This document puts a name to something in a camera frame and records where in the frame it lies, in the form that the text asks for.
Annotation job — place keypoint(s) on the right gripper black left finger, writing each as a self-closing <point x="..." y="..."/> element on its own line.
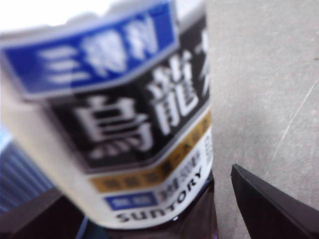
<point x="42" y="219"/>

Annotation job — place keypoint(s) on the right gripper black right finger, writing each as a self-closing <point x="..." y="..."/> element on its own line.
<point x="274" y="211"/>

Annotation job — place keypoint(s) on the dark oolong tea bottle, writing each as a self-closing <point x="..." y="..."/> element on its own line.
<point x="124" y="112"/>

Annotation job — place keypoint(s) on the blue ribbed plastic cup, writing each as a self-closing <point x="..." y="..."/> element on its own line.
<point x="17" y="169"/>

